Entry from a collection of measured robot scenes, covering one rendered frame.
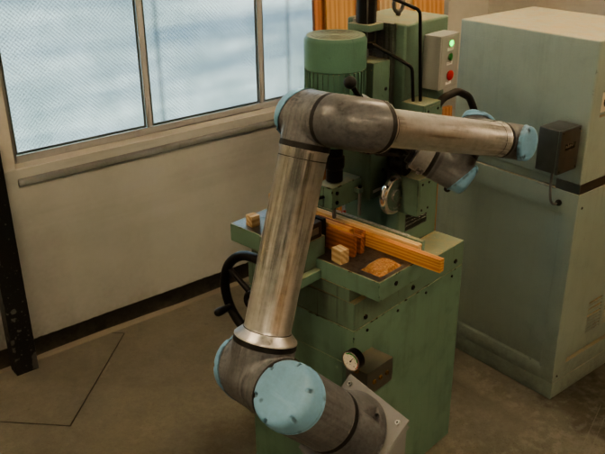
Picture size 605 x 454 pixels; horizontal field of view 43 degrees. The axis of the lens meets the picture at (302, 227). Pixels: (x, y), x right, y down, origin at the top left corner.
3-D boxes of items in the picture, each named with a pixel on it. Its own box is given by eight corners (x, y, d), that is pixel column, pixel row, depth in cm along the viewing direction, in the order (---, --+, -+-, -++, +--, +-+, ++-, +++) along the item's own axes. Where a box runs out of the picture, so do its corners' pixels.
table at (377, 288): (207, 249, 244) (206, 231, 241) (275, 220, 264) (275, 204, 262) (357, 316, 206) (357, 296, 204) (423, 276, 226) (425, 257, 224)
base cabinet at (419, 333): (254, 457, 280) (246, 283, 251) (356, 385, 319) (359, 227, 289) (349, 520, 252) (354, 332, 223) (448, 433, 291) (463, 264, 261)
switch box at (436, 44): (420, 87, 234) (424, 34, 227) (439, 82, 241) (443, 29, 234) (437, 91, 230) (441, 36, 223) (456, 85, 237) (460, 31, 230)
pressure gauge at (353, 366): (341, 372, 223) (341, 348, 219) (349, 366, 225) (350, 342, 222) (358, 380, 219) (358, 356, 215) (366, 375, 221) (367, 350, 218)
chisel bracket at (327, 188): (314, 209, 235) (314, 183, 232) (344, 195, 245) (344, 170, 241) (332, 215, 231) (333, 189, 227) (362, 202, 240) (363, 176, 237)
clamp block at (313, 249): (257, 263, 228) (257, 235, 225) (290, 248, 237) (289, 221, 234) (294, 278, 219) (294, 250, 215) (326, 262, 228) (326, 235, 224)
